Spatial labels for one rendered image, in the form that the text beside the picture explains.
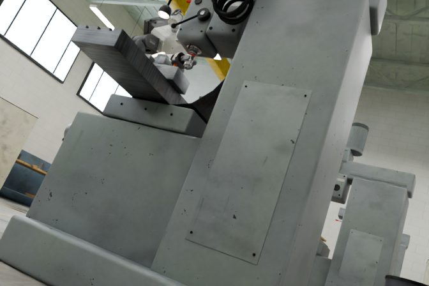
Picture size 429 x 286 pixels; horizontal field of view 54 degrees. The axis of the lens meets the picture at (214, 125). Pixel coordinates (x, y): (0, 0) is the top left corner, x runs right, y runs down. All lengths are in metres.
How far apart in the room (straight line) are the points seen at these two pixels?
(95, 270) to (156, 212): 0.33
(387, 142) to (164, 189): 10.03
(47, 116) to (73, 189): 9.56
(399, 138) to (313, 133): 10.02
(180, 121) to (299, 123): 0.56
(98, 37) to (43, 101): 9.78
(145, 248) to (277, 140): 0.69
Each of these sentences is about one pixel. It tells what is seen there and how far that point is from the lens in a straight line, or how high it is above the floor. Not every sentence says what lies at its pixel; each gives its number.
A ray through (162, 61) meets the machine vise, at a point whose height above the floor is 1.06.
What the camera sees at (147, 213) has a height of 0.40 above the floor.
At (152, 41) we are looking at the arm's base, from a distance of 2.71.
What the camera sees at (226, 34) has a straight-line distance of 2.15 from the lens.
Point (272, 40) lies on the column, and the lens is 1.89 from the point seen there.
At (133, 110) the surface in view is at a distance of 2.07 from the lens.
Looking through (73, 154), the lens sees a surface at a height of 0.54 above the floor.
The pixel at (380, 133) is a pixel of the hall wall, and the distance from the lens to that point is 11.68.
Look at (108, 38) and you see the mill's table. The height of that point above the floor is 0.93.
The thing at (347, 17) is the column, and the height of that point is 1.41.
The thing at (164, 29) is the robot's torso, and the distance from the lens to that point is 2.83.
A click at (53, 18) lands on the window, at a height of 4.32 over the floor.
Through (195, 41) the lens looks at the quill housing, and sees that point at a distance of 2.25.
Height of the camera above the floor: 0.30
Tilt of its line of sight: 17 degrees up
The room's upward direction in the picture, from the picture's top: 21 degrees clockwise
